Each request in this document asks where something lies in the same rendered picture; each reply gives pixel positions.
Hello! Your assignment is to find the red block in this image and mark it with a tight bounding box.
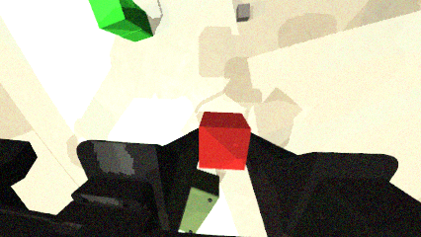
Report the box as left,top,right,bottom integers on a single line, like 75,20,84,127
199,112,252,170

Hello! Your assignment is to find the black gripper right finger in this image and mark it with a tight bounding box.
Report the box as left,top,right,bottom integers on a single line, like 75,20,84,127
246,132,399,237

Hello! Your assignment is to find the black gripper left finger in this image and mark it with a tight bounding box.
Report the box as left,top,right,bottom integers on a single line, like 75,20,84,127
76,128,199,231

